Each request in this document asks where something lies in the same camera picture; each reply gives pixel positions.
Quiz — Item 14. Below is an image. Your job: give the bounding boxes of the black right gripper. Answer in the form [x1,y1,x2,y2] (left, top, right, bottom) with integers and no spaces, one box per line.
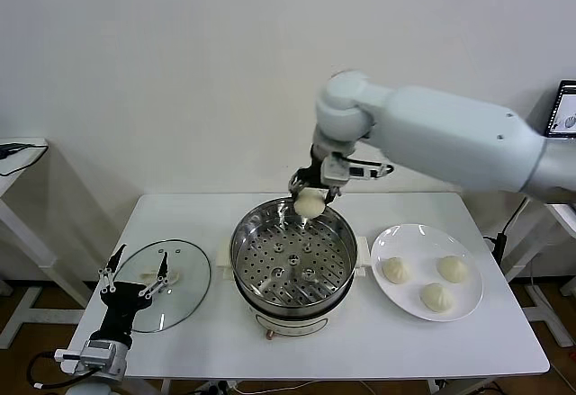
[287,142,344,210]

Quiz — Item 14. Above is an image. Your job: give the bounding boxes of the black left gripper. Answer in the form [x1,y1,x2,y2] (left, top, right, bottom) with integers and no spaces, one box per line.
[91,244,175,343]

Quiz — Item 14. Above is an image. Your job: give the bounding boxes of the white steamed baozi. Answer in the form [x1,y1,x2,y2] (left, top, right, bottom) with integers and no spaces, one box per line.
[419,283,455,314]
[381,256,411,286]
[294,190,326,219]
[436,255,472,284]

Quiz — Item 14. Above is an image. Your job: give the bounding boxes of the round glass pot lid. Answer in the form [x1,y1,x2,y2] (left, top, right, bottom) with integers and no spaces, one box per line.
[107,238,212,335]

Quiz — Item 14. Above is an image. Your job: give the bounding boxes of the perforated stainless steamer basket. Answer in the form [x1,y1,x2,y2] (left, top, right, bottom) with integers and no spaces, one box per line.
[229,199,359,319]

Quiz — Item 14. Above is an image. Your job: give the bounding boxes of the white round plate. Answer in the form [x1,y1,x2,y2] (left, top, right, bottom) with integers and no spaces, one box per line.
[370,223,484,323]

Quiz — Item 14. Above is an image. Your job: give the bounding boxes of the white side table with adapter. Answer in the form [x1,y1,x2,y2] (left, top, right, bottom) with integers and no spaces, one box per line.
[0,137,91,351]

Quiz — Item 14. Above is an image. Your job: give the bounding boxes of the white side table with laptop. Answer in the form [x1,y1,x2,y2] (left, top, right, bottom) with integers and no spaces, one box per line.
[502,201,576,349]

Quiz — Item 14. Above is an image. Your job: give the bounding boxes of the dark grey open laptop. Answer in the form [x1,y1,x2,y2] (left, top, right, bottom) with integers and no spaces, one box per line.
[544,80,576,139]

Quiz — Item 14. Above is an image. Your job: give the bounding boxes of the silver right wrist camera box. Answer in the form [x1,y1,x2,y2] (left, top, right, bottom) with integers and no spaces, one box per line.
[321,152,395,188]

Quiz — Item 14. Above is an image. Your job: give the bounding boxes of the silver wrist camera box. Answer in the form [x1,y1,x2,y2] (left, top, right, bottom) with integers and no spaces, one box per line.
[321,152,395,188]
[81,339,114,355]

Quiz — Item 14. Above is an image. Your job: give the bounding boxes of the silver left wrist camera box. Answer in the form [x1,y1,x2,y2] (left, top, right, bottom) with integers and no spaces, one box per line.
[81,339,114,355]

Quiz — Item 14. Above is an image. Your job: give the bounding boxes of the black left wrist camera cable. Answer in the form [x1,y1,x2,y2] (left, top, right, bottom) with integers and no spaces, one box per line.
[26,348,100,391]

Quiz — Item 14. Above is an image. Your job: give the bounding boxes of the black adapter with cable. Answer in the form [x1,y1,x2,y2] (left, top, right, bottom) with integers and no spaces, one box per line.
[0,142,50,178]

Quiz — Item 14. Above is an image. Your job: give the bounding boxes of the white and black laptop cable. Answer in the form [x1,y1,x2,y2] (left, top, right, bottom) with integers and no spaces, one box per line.
[483,196,530,264]

